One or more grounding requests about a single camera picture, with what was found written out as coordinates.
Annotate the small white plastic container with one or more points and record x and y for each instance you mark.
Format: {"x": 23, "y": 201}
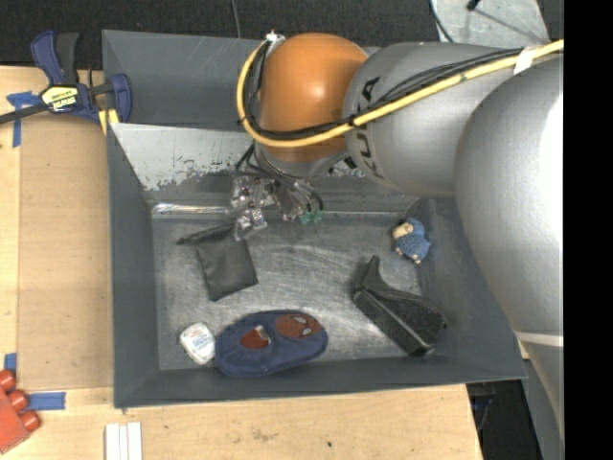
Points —
{"x": 197, "y": 343}

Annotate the blue toy animal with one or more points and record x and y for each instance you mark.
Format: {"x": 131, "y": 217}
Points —
{"x": 413, "y": 242}

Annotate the black brush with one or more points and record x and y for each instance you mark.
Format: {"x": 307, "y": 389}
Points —
{"x": 400, "y": 312}

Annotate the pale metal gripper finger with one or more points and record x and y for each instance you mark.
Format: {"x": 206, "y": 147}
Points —
{"x": 244, "y": 194}
{"x": 250, "y": 223}

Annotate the black cylinder on white bracket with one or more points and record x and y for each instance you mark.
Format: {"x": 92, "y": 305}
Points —
{"x": 352, "y": 165}

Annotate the brown cardboard board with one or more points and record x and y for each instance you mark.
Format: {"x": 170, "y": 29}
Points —
{"x": 62, "y": 257}

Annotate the dark grey cloth pouch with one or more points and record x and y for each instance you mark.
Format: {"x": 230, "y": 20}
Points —
{"x": 226, "y": 269}

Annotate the blue slipper with red faces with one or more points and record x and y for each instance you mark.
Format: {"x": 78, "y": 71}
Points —
{"x": 273, "y": 345}

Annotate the grey metal bin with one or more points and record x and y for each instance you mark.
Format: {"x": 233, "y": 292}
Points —
{"x": 306, "y": 276}

